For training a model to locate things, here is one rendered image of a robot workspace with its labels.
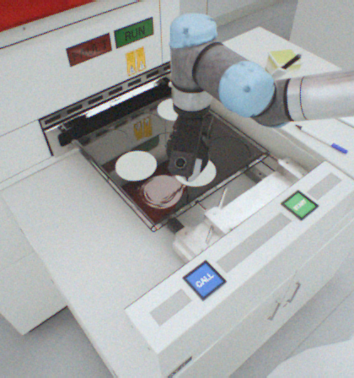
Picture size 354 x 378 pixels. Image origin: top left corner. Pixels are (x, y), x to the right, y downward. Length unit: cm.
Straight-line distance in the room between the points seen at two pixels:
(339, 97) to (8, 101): 69
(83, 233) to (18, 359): 93
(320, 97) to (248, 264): 31
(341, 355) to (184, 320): 33
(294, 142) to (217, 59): 42
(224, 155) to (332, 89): 40
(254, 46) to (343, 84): 66
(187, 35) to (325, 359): 63
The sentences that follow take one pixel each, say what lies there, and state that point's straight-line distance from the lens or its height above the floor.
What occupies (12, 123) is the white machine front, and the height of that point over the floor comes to 100.
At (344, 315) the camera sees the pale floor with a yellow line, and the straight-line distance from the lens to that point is 181.
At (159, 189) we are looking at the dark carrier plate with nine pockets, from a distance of 87.
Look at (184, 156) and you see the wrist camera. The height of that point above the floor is 108.
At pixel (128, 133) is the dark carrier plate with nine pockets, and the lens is 101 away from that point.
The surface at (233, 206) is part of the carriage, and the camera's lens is 87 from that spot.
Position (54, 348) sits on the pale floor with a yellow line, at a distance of 171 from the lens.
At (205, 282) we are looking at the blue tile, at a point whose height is 96.
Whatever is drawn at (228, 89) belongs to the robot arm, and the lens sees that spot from 56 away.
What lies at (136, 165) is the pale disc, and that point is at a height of 90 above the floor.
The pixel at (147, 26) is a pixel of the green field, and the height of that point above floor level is 110.
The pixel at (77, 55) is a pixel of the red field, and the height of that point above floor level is 110.
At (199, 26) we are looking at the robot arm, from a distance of 62.
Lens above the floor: 156
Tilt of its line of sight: 50 degrees down
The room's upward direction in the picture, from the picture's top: straight up
